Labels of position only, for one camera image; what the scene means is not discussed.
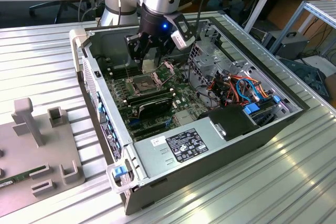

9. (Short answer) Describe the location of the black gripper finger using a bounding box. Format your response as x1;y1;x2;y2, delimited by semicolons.
124;34;146;71
153;38;175;67

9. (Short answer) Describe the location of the silver green CPU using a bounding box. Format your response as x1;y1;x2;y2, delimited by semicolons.
142;60;156;74

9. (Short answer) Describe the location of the black CPU socket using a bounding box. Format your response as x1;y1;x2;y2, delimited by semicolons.
125;73;165;97

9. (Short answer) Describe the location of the black RAM slot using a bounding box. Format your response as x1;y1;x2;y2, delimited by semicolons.
106;60;144;74
122;87;174;103
125;91;176;107
110;65;158;79

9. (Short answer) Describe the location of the silver drive cage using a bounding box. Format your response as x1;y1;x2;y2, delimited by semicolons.
187;39;259;109

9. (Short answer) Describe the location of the green motherboard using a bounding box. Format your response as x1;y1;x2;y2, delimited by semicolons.
101;55;212;143

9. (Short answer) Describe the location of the black graphics card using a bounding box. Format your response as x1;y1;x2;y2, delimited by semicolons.
136;97;174;120

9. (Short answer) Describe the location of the silver chipset heatsink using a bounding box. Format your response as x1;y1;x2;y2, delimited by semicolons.
173;110;194;127

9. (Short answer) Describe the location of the black expansion slot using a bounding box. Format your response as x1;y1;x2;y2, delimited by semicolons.
132;126;169;142
128;119;173;134

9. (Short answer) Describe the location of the black office chair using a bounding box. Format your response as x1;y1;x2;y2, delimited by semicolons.
28;0;93;25

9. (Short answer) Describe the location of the blue disk carrier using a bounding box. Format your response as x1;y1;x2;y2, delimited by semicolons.
243;104;261;116

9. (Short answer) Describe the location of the silver power supply unit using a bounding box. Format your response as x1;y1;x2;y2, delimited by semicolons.
132;117;228;180

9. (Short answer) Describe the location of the silver disk bay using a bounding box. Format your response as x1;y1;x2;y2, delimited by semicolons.
248;100;302;129

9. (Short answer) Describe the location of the brown cardboard sheet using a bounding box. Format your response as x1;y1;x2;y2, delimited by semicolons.
266;0;330;40

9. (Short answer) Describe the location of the blue case latch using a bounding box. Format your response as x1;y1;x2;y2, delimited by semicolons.
111;165;126;178

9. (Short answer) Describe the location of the grey open PC case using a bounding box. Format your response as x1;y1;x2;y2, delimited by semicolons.
68;16;311;216

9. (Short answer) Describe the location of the dark tinted plastic bin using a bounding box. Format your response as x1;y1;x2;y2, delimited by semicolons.
278;56;330;102

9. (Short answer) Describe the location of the grey parts rack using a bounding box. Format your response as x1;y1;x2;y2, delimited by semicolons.
0;97;86;217

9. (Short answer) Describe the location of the green RAM stick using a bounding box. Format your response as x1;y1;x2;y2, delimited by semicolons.
0;165;46;188

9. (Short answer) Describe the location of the brown cardboard box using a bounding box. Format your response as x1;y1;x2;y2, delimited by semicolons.
324;73;336;102

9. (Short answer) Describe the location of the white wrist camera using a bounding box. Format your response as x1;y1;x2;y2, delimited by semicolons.
170;30;196;51

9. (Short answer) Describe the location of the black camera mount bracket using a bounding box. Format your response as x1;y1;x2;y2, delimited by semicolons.
164;12;196;41

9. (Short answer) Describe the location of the thin black wire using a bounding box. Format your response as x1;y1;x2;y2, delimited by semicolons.
186;60;213;104

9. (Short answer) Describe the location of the orange red power wire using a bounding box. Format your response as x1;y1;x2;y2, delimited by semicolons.
207;75;238;106

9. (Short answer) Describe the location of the light blue wire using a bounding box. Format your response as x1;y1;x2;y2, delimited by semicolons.
235;78;259;104

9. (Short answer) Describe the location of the blue flat wire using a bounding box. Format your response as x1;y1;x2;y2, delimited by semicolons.
244;77;261;101

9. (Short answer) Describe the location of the black box with handle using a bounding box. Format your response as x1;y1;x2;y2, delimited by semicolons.
261;31;311;61

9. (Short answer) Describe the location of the aluminium frame shelf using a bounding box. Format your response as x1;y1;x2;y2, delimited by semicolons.
269;0;336;59

